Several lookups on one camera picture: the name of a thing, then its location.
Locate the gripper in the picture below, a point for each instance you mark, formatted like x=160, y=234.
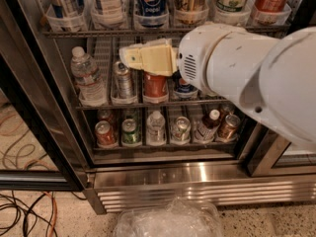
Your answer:
x=194, y=58

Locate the clear plastic bag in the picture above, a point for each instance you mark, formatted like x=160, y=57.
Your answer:
x=179, y=218

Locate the middle wire shelf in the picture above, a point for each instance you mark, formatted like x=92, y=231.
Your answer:
x=162, y=104

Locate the brown copper can rear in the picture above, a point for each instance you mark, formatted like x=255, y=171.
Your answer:
x=226, y=109

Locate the brown copper can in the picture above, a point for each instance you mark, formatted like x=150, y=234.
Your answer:
x=228, y=128
x=226, y=109

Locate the tall blue pepsi can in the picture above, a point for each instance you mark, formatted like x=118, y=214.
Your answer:
x=152, y=13

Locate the orange soda can middle shelf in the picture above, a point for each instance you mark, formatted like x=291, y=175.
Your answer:
x=154, y=85

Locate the silver soda can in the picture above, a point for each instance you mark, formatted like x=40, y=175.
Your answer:
x=123, y=80

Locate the white label bottle top shelf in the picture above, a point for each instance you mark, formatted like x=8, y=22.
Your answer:
x=108, y=12

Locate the front blue pepsi can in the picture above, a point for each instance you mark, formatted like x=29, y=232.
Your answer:
x=181, y=85

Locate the small water bottle bottom shelf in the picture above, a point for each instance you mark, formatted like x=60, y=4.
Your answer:
x=155, y=129

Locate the rear red can bottom shelf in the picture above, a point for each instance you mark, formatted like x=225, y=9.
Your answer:
x=107, y=115

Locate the silver green can bottom shelf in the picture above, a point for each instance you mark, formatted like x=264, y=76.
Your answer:
x=181, y=129

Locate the brown gold striped can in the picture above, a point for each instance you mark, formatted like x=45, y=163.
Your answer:
x=190, y=12

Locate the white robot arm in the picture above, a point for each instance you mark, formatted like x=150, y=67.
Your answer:
x=273, y=81

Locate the steel fridge base grille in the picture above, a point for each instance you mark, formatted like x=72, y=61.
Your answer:
x=115, y=189

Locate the clear water bottle middle shelf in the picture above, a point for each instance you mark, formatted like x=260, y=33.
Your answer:
x=88, y=78

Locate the wire shelf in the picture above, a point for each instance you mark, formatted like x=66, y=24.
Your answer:
x=162, y=104
x=151, y=32

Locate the brown copper can front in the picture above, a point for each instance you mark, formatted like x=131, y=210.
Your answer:
x=228, y=128

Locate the brown bottle white cap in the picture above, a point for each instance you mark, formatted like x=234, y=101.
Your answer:
x=208, y=126

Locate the red can shelf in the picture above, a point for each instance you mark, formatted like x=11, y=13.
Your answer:
x=107, y=115
x=105, y=133

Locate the glass fridge door left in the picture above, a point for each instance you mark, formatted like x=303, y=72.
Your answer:
x=34, y=78

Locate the top wire shelf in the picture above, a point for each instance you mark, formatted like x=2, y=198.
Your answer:
x=151, y=32

